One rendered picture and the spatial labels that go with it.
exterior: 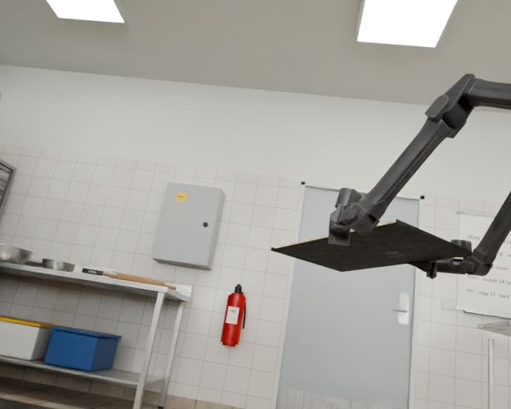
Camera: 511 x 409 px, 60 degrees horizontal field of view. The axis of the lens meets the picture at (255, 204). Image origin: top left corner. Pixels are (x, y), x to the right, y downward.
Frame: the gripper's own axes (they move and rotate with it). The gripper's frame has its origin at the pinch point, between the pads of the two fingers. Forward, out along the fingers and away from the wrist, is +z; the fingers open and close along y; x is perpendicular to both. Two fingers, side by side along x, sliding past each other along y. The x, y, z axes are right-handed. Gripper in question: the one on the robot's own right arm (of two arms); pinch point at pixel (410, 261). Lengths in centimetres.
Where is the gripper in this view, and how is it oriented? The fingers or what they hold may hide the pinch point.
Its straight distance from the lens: 179.0
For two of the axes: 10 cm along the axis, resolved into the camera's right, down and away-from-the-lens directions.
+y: 1.3, -9.4, 3.2
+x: -1.7, -3.3, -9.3
